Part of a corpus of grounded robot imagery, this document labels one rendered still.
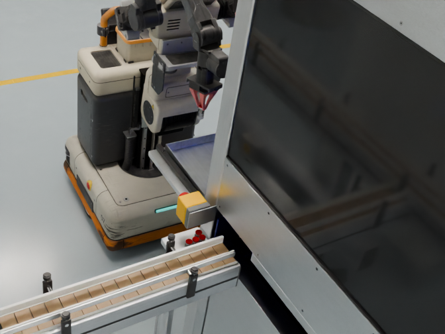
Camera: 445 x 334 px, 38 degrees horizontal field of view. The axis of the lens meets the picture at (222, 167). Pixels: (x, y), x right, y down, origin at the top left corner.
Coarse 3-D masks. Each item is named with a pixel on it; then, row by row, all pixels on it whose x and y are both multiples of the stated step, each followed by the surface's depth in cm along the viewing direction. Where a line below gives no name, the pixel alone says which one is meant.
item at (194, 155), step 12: (168, 144) 226; (180, 144) 229; (192, 144) 232; (204, 144) 234; (180, 156) 227; (192, 156) 228; (204, 156) 229; (180, 168) 220; (192, 168) 223; (204, 168) 224; (192, 180) 214; (204, 180) 219; (204, 192) 214
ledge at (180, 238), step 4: (196, 228) 201; (184, 232) 199; (188, 232) 199; (192, 232) 199; (176, 236) 197; (180, 236) 197; (184, 236) 197; (188, 236) 198; (192, 236) 198; (164, 240) 195; (168, 240) 195; (176, 240) 196; (180, 240) 196; (184, 240) 196; (164, 244) 194; (176, 244) 194; (180, 244) 194; (184, 244) 195; (164, 248) 195; (176, 248) 193; (180, 248) 193
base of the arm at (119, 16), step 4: (116, 8) 235; (120, 8) 236; (124, 8) 237; (128, 8) 234; (116, 12) 235; (120, 12) 236; (124, 12) 233; (116, 16) 236; (120, 16) 236; (124, 16) 234; (116, 20) 237; (120, 20) 236; (124, 20) 235; (120, 24) 237; (124, 24) 237; (128, 24) 235; (120, 28) 236; (124, 28) 237; (128, 28) 238
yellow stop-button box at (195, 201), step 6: (198, 192) 191; (180, 198) 188; (186, 198) 188; (192, 198) 188; (198, 198) 189; (204, 198) 189; (180, 204) 188; (186, 204) 186; (192, 204) 186; (198, 204) 187; (204, 204) 187; (180, 210) 189; (186, 210) 185; (192, 210) 185; (198, 210) 186; (180, 216) 190; (186, 216) 186; (186, 222) 187; (186, 228) 188
